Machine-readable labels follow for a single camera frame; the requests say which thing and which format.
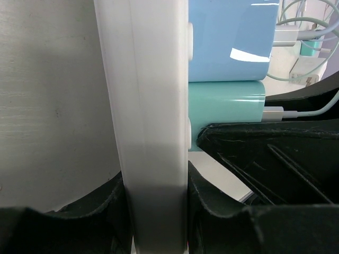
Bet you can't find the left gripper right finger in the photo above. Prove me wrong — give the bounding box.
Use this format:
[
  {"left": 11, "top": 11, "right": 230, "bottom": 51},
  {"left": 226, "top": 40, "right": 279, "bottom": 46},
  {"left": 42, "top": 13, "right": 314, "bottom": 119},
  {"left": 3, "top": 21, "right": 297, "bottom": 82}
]
[{"left": 188, "top": 163, "right": 338, "bottom": 253}]

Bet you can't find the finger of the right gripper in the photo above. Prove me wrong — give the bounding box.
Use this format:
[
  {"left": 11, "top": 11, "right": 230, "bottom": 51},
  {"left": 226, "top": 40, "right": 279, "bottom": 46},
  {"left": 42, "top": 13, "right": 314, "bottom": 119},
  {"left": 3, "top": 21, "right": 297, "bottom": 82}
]
[
  {"left": 265, "top": 72, "right": 338, "bottom": 112},
  {"left": 197, "top": 120, "right": 338, "bottom": 204}
]

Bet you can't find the white power strip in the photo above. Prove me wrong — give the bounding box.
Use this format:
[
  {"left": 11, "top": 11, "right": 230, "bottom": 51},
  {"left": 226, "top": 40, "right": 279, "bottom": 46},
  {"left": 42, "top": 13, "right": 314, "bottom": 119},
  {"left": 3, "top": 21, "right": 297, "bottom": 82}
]
[{"left": 94, "top": 1, "right": 193, "bottom": 253}]

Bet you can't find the green charger plug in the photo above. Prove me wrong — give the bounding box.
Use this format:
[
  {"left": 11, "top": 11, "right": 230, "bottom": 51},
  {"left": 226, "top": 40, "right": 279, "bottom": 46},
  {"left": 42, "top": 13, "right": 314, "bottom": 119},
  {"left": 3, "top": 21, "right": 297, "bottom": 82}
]
[{"left": 189, "top": 81, "right": 265, "bottom": 151}]

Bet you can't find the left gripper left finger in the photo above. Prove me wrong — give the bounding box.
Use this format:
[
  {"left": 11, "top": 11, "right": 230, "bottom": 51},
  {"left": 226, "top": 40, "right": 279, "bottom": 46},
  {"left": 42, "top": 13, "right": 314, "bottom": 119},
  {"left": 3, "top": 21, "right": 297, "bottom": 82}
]
[{"left": 1, "top": 173, "right": 132, "bottom": 253}]

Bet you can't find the teal charger plug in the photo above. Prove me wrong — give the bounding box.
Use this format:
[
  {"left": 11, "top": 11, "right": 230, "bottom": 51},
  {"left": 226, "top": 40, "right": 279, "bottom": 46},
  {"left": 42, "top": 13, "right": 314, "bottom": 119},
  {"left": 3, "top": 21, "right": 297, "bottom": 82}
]
[{"left": 300, "top": 41, "right": 322, "bottom": 57}]

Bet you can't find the green charging cable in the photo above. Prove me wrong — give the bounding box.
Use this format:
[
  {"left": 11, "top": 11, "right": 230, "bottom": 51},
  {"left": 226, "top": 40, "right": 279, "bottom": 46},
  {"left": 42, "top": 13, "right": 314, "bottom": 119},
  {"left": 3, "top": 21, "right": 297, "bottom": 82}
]
[{"left": 262, "top": 0, "right": 339, "bottom": 122}]

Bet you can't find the blue charger plug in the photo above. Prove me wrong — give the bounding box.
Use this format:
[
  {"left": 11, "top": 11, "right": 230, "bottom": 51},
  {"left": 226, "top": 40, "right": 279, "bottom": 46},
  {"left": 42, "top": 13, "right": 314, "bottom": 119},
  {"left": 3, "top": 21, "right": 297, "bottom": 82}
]
[{"left": 189, "top": 0, "right": 280, "bottom": 82}]

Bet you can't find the white 80W charger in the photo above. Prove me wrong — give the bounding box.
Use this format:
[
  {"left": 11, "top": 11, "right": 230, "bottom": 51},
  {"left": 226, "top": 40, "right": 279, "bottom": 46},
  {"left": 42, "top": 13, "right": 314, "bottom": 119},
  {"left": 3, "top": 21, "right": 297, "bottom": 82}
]
[{"left": 289, "top": 56, "right": 327, "bottom": 87}]

